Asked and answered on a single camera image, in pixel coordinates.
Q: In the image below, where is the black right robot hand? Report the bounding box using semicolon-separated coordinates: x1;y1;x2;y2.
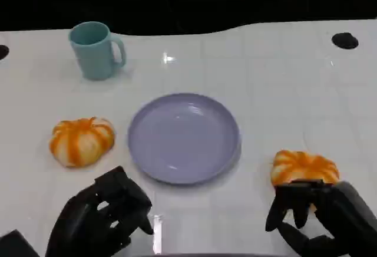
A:
265;179;377;257

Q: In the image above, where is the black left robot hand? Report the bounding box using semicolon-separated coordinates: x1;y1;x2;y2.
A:
45;165;155;257

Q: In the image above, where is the orange white toy bread roll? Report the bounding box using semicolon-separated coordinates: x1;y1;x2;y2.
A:
48;117;116;169
270;150;340;187

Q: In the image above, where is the lilac plate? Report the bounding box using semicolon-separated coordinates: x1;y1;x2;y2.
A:
127;93;242;186

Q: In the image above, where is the pale green mug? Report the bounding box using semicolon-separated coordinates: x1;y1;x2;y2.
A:
68;21;127;81

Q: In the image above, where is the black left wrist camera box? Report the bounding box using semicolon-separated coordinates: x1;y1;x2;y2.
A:
0;229;41;257

